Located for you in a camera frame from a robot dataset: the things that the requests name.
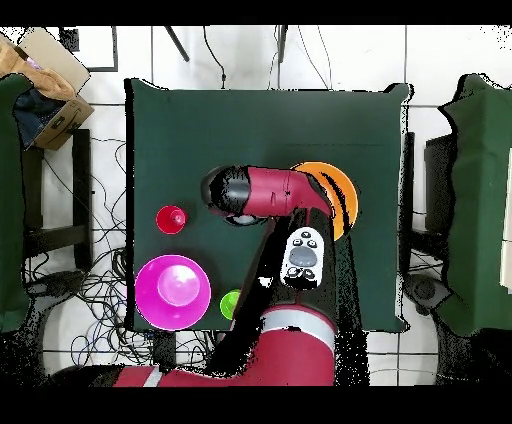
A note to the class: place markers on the grey metal frame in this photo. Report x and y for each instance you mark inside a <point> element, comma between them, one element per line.
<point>115,48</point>

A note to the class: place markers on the orange plastic bowl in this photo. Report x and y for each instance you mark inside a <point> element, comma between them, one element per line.
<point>346,192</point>

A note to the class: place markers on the tan cloth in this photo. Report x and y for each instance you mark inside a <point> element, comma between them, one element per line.
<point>52,84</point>

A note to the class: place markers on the red plastic cup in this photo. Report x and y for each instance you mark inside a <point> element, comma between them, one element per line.
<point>171,220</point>

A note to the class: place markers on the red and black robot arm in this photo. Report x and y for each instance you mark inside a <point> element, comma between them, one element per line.
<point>280,192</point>

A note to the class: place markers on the black stand leg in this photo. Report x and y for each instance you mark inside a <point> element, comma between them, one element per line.
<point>178,44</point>
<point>281,44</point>

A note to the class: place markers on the beige cardboard sheet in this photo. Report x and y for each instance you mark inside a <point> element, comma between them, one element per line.
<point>60,56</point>

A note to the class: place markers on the dark green tablecloth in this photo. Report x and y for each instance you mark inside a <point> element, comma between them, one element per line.
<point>180,132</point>

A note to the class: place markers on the black power box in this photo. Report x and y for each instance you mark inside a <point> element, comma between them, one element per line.
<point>164,348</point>

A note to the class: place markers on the black chair frame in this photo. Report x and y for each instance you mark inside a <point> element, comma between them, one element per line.
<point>82,200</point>
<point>438,180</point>

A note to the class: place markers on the green-covered side table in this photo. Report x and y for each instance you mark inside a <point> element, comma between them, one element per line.
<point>10,200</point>
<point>480,200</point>

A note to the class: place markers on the brown cardboard box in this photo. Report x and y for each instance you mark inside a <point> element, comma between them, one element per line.
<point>64,124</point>

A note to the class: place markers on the pink plastic bowl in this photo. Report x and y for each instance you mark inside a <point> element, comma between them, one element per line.
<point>172,292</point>

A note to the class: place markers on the blue cloth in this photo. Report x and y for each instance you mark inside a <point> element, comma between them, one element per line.
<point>34,112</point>

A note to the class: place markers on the green plastic cup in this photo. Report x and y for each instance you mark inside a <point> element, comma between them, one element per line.
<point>230,306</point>

